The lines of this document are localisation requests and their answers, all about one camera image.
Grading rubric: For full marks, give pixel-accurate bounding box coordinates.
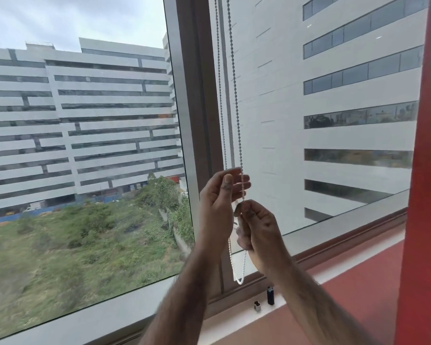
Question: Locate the grey window frame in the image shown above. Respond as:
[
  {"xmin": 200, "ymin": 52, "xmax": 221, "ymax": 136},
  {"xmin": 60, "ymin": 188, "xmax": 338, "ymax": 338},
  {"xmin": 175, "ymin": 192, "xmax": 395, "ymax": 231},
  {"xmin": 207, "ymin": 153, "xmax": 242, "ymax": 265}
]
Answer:
[{"xmin": 0, "ymin": 0, "xmax": 411, "ymax": 345}]

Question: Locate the person's right hand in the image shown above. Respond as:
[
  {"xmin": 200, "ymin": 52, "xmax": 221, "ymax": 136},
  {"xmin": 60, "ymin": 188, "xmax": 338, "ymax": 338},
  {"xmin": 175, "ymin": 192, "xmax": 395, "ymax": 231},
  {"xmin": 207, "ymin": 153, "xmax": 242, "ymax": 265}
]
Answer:
[{"xmin": 234, "ymin": 199, "xmax": 291, "ymax": 273}]

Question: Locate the white blind bead chain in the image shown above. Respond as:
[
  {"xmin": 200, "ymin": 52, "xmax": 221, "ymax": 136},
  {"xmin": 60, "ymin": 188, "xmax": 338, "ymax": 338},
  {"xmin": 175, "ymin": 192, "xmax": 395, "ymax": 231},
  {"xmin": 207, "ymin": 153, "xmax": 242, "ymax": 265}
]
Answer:
[{"xmin": 214, "ymin": 0, "xmax": 248, "ymax": 286}]

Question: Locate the green overgrown field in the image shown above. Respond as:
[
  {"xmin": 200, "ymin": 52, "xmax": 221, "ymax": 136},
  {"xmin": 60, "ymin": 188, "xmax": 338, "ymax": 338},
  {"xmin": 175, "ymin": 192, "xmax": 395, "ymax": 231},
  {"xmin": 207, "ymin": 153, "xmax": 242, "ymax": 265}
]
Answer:
[{"xmin": 0, "ymin": 173, "xmax": 195, "ymax": 343}]

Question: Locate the tall white office building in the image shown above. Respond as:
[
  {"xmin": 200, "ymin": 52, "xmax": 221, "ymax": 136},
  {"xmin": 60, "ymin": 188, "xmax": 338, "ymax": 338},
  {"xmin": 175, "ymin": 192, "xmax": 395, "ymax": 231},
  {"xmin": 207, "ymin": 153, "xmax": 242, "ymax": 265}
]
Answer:
[{"xmin": 208, "ymin": 0, "xmax": 431, "ymax": 235}]

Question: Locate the person's right forearm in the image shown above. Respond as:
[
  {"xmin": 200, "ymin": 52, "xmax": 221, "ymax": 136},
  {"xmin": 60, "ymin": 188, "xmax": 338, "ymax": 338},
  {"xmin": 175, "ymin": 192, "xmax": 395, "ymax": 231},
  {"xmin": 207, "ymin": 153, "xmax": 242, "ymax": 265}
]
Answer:
[{"xmin": 253, "ymin": 253, "xmax": 378, "ymax": 345}]

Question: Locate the person's left hand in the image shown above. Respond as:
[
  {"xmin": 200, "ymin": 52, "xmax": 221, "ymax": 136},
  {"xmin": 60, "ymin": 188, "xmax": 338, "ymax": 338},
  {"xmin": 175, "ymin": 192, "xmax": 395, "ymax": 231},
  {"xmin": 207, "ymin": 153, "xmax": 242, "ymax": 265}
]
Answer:
[{"xmin": 198, "ymin": 167, "xmax": 252, "ymax": 259}]

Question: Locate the white striped office building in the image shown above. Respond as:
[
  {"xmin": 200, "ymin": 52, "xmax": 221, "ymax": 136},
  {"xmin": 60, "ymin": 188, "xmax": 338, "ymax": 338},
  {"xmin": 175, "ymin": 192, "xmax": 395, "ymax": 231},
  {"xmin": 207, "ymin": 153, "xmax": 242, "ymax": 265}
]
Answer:
[{"xmin": 0, "ymin": 33, "xmax": 188, "ymax": 227}]

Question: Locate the person's left forearm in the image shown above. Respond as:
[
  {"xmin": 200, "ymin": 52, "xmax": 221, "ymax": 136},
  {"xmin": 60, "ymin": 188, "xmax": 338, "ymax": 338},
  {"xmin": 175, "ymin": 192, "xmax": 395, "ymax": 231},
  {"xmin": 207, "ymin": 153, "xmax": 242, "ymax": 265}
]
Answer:
[{"xmin": 139, "ymin": 246, "xmax": 230, "ymax": 345}]

